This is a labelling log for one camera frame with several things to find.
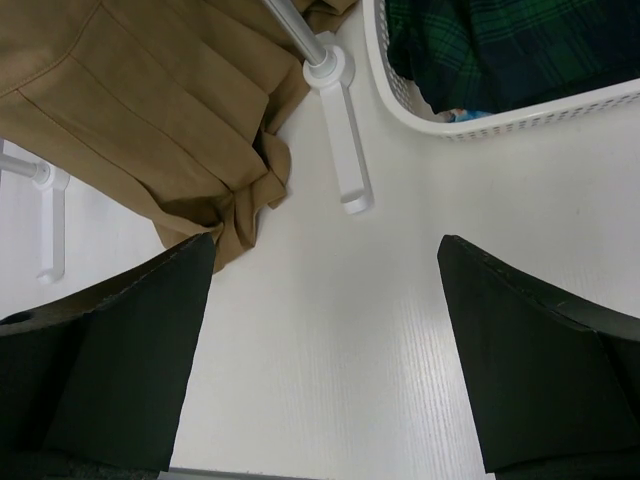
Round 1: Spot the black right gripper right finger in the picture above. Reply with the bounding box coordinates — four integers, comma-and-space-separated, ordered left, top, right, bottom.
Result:
437, 235, 639, 476

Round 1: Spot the green plaid skirt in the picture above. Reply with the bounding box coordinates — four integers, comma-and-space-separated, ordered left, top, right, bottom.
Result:
385, 1, 639, 114

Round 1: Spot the white plastic basket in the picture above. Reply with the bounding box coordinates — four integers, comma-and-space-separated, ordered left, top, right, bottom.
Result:
359, 0, 640, 144

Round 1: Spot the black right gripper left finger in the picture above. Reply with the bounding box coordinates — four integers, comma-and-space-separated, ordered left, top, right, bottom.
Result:
1, 234, 216, 471

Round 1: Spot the blue floral cloth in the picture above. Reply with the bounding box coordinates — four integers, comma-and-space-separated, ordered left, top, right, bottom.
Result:
447, 109, 486, 123

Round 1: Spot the tan brown skirt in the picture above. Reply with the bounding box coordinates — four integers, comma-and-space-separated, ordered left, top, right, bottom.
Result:
0, 0, 357, 274

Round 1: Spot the white clothes rack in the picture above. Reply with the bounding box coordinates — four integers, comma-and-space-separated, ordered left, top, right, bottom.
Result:
0, 0, 375, 286

